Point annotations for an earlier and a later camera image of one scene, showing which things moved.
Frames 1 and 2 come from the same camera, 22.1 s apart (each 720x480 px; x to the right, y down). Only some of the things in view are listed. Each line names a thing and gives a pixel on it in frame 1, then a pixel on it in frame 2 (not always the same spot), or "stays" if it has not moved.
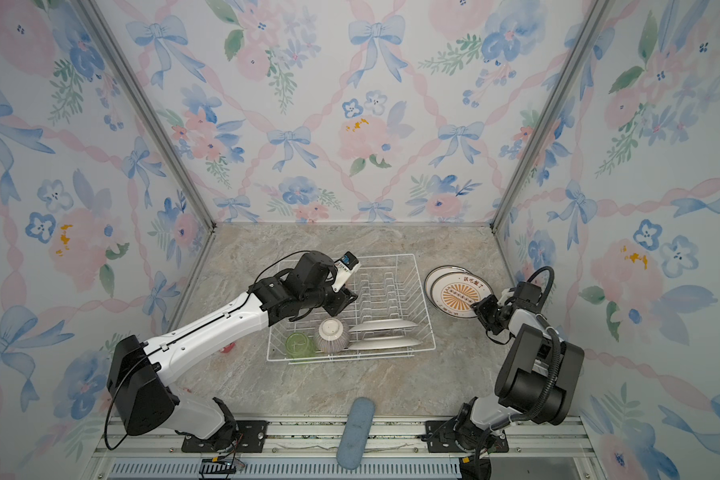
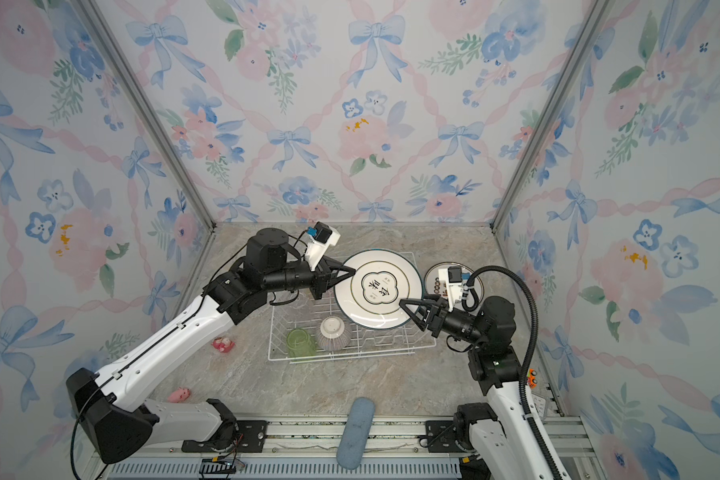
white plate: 383,343 -> 370,298
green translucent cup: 299,347 stays
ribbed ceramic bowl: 332,337 stays
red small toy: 227,348 stays
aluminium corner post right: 598,15 stays
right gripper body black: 491,311 -> 461,324
